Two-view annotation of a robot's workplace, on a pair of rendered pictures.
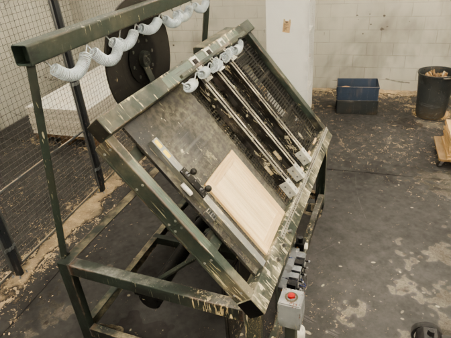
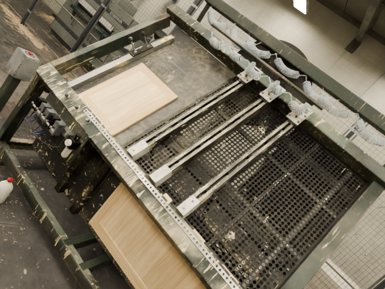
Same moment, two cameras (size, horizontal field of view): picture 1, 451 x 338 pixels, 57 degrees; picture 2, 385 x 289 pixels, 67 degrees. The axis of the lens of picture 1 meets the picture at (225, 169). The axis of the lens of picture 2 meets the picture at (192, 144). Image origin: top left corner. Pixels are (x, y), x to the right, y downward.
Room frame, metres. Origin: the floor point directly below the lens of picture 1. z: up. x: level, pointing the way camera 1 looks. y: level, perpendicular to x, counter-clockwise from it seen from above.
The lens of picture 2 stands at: (2.65, -2.20, 1.59)
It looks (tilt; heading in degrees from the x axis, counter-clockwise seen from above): 12 degrees down; 87
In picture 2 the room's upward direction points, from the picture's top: 41 degrees clockwise
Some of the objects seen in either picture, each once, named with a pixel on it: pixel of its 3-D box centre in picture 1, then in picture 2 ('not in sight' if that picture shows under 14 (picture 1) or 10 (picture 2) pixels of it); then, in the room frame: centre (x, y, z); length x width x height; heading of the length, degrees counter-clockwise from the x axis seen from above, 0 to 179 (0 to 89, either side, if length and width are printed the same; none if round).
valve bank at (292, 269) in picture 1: (296, 269); (51, 125); (1.95, -0.40, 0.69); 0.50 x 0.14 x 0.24; 156
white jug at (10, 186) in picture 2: (298, 332); (3, 189); (1.94, -0.42, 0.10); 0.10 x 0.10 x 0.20
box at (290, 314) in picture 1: (291, 308); (23, 65); (1.52, -0.29, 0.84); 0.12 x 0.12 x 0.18; 66
